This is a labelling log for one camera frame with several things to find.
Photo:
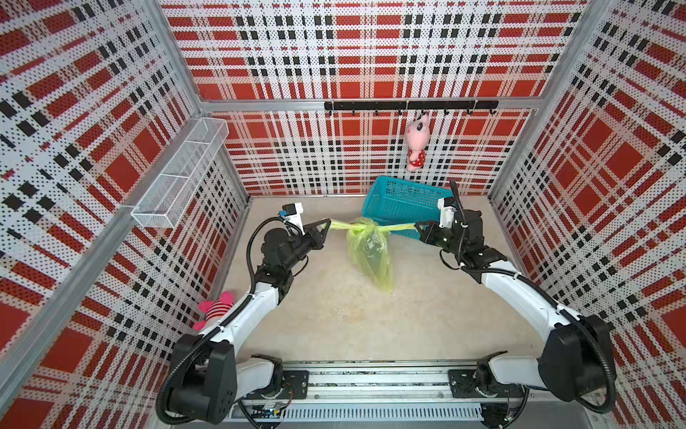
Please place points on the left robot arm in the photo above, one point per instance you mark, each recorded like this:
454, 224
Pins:
206, 379

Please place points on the black hook rail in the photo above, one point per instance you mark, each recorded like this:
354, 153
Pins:
467, 105

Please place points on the teal plastic basket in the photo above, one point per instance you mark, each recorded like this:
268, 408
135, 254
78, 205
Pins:
392, 201

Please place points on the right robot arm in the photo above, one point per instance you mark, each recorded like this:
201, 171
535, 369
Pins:
577, 362

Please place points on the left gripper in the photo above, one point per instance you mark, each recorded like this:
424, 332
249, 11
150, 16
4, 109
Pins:
314, 238

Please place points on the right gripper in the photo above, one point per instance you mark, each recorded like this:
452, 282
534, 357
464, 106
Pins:
429, 236

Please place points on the green plastic bag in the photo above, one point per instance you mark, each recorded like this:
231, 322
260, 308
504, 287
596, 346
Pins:
368, 248

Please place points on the pink plush toy hanging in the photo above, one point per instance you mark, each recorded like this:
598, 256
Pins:
417, 137

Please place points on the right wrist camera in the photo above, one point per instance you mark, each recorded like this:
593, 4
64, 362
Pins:
447, 212

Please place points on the pink striped plush toy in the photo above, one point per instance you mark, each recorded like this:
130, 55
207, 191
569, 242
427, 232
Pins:
214, 310

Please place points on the white wire mesh shelf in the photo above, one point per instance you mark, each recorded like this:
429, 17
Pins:
168, 197

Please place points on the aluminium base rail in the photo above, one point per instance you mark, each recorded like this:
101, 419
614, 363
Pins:
398, 393

